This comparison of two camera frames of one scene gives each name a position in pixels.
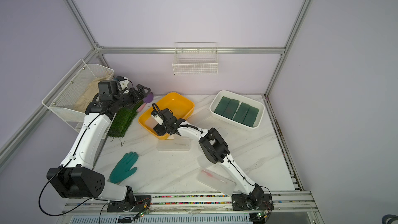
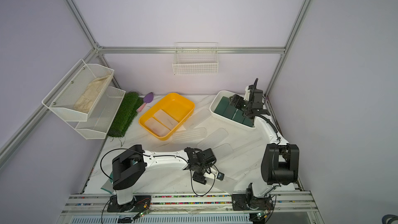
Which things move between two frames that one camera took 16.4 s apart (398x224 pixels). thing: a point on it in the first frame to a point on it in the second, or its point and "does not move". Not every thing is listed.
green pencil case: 222,105 does not move
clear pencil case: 151,122 does not move
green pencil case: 251,116 does not move
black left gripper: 138,98 to 199,179
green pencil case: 231,108 does not move
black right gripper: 159,129 to 236,98
